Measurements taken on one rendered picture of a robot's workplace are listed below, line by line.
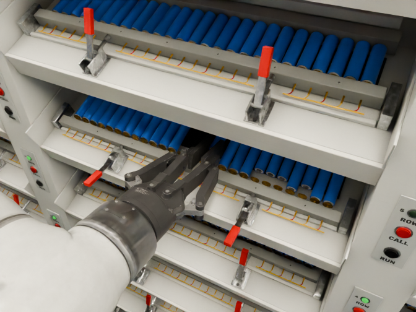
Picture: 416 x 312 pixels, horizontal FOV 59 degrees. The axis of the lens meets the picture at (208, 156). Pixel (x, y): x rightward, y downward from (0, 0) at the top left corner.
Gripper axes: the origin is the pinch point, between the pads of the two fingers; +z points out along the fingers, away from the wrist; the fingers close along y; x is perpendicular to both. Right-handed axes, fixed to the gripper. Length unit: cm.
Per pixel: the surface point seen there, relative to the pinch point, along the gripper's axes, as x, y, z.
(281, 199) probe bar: 3.5, -13.8, 0.1
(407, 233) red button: -3.3, -30.2, -6.5
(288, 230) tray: 7.4, -16.3, -1.9
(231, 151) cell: 1.2, -2.5, 4.8
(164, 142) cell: 2.4, 9.9, 2.7
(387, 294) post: 10.3, -32.1, -3.6
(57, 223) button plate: 36, 40, 0
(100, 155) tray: 7.3, 21.5, -1.8
